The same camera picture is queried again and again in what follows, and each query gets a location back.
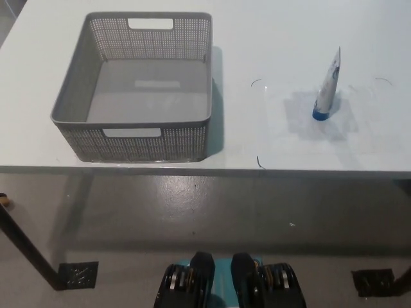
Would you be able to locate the white shampoo tube blue cap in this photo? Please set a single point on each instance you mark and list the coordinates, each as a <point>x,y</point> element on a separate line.
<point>326,96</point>

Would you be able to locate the black teal robot torso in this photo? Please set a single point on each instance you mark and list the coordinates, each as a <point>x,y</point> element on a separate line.
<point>202,276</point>

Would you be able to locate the grey perforated plastic basket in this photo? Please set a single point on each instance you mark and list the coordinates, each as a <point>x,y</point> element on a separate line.
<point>77,96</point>

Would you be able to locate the black floor mounting plate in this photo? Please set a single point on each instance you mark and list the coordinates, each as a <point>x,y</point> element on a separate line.
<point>372,282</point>
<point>78,276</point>

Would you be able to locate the black metal table leg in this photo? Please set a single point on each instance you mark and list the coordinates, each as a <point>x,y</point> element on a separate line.
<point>29,250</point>
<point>404,272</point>

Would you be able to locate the small brown round knob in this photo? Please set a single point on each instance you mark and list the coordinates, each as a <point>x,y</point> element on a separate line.
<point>4,200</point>

